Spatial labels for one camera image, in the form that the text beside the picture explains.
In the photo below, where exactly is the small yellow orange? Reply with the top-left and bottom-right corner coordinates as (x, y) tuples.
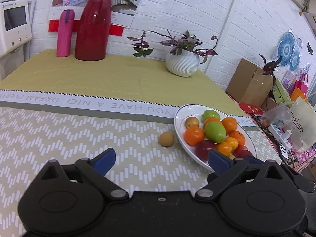
(225, 137), (239, 151)

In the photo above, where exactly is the red envelope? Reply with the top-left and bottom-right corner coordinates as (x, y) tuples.
(238, 103), (264, 115)

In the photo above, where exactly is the purple green trailing plant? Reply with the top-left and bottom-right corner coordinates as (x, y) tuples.
(127, 29), (218, 64)

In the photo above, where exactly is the small tangerine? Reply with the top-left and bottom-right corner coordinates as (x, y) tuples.
(216, 141), (232, 157)

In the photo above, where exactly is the white water dispenser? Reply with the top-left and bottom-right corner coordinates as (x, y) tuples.
(1, 0), (36, 80)

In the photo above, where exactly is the brown longan by plate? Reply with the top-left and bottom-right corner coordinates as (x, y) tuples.
(158, 132), (175, 147)

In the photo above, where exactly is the white round plate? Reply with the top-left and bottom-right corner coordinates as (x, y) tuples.
(174, 104), (257, 171)

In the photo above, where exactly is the blue round wall decoration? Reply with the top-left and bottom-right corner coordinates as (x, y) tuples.
(277, 32), (296, 66)

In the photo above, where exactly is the red thermos jug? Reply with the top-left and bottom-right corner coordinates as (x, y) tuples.
(74, 0), (111, 61)

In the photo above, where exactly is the pink thermos bottle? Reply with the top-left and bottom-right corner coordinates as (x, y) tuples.
(56, 9), (75, 58)

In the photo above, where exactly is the tangerine on plate left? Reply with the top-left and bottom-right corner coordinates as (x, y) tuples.
(184, 126), (205, 147)

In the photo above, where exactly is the small yellow red plum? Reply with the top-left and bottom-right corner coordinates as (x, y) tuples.
(185, 117), (200, 128)

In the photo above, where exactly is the dark red plum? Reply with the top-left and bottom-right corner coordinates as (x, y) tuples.
(194, 140), (216, 162)
(238, 150), (253, 158)

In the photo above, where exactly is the dark red plum on plate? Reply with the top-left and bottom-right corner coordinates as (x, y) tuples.
(238, 150), (253, 158)

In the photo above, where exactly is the tangerine on plate right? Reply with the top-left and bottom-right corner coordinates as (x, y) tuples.
(229, 131), (246, 146)

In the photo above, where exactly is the green apple on plate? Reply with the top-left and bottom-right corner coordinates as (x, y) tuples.
(202, 110), (221, 122)

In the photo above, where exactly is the white canvas bag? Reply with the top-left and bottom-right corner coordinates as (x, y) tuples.
(284, 96), (316, 153)

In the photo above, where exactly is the cardboard box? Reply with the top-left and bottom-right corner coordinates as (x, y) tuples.
(226, 58), (273, 107)

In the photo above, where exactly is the white ribbed plant pot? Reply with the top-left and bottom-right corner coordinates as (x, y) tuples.
(166, 50), (200, 78)

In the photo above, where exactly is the large orange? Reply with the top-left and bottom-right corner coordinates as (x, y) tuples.
(203, 117), (222, 128)

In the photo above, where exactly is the green apple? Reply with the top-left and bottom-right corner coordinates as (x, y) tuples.
(202, 110), (221, 122)
(204, 122), (226, 143)

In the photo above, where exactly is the tangerine on plate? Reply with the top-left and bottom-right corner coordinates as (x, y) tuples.
(229, 131), (246, 146)
(184, 126), (205, 147)

